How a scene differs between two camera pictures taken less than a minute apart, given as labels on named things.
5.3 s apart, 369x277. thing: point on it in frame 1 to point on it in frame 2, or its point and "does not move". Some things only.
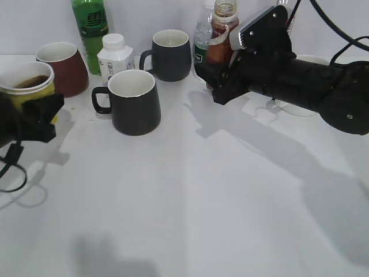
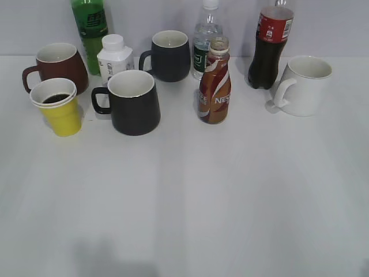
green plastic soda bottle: (92, 19) does not move
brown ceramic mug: (71, 78) does not move
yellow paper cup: (24, 81) to (57, 97)
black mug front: (134, 102) does not move
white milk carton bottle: (115, 56) does not move
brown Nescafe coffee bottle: (225, 14) to (215, 89)
